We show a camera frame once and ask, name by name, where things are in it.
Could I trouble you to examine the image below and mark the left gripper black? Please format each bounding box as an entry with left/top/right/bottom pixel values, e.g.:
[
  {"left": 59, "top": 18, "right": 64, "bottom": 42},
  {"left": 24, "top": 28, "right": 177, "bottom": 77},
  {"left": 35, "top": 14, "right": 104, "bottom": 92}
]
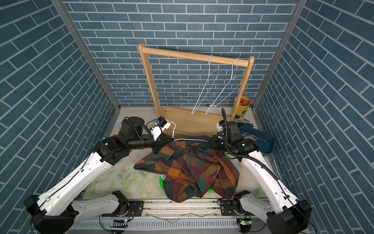
[{"left": 127, "top": 132, "right": 174, "bottom": 154}]

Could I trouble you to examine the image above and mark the dark multicolour plaid shirt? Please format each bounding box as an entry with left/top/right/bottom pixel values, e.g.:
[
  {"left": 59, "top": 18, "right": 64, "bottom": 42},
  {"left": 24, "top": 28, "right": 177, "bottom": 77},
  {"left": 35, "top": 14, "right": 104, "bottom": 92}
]
[{"left": 134, "top": 136, "right": 240, "bottom": 202}]

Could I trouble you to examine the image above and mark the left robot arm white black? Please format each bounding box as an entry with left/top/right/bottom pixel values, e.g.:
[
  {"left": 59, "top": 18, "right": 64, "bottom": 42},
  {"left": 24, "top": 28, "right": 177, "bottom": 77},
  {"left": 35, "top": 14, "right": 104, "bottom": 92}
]
[{"left": 24, "top": 117, "right": 174, "bottom": 234}]

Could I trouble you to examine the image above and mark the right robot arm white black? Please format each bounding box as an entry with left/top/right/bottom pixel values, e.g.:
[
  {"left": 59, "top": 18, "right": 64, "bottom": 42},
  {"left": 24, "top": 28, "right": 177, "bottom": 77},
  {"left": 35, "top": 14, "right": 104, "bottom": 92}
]
[{"left": 209, "top": 109, "right": 312, "bottom": 234}]

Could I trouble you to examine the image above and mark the wooden clothes rack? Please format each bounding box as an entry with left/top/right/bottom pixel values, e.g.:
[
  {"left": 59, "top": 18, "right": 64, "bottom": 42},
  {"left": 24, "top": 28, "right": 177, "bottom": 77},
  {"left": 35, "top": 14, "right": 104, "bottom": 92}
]
[{"left": 138, "top": 43, "right": 255, "bottom": 137}]

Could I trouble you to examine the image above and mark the green plastic basket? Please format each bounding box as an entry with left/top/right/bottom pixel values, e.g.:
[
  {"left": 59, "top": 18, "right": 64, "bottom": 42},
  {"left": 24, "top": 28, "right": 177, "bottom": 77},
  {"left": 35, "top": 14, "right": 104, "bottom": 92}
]
[{"left": 159, "top": 175, "right": 214, "bottom": 193}]

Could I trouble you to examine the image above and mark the teal storage box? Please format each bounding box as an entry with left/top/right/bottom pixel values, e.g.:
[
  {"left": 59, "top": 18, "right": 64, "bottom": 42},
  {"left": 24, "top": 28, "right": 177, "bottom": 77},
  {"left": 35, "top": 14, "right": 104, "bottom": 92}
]
[{"left": 239, "top": 125, "right": 275, "bottom": 154}]

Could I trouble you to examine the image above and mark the yellow pen cup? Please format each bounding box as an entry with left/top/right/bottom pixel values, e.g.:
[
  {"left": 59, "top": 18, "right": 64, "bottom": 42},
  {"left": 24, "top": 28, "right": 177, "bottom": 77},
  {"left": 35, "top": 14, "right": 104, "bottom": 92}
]
[{"left": 235, "top": 96, "right": 251, "bottom": 118}]

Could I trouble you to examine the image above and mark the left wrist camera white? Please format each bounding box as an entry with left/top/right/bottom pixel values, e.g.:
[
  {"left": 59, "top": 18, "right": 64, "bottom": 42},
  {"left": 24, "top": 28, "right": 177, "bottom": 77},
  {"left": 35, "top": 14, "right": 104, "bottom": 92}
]
[{"left": 151, "top": 117, "right": 171, "bottom": 140}]

